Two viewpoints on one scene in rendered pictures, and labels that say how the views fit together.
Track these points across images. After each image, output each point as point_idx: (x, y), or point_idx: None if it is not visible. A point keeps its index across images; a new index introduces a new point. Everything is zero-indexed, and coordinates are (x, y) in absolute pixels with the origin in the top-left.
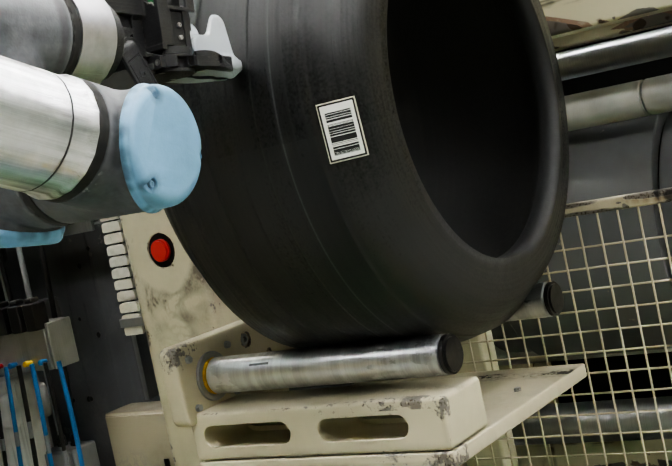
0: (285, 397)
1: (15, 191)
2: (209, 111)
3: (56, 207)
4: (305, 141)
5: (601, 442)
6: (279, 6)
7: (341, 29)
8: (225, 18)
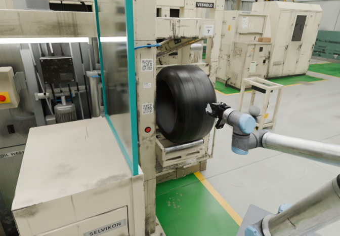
0: (174, 151)
1: (255, 146)
2: (201, 115)
3: (257, 147)
4: (213, 119)
5: None
6: (212, 99)
7: (216, 102)
8: (203, 100)
